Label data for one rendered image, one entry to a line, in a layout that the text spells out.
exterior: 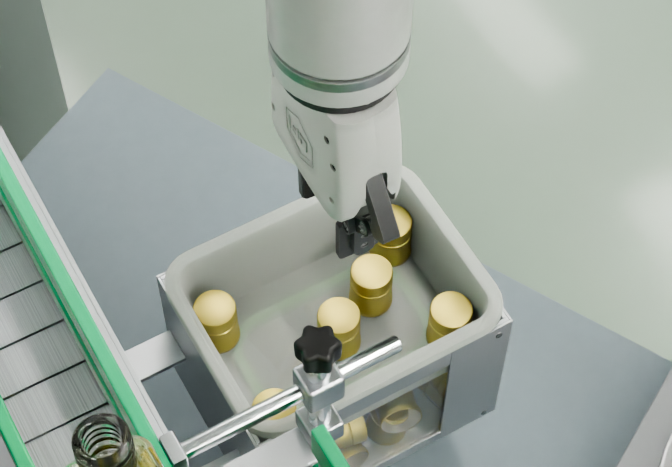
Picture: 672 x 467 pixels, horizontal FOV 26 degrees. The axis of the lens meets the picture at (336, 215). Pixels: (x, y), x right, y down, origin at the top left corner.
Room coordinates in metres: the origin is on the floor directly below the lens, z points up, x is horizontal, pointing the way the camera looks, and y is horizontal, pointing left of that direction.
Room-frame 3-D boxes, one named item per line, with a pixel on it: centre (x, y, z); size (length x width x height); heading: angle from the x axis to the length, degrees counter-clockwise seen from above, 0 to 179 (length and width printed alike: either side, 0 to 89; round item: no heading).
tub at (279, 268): (0.56, 0.00, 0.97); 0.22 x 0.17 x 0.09; 119
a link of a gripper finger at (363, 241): (0.52, -0.02, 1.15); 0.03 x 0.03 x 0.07; 27
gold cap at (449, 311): (0.56, -0.09, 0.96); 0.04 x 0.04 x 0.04
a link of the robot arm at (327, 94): (0.56, 0.00, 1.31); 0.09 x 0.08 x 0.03; 27
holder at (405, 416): (0.55, 0.03, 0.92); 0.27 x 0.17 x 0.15; 119
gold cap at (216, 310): (0.56, 0.09, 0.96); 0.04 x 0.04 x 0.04
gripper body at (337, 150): (0.56, 0.00, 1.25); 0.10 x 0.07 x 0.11; 27
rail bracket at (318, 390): (0.41, 0.03, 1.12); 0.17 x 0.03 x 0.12; 119
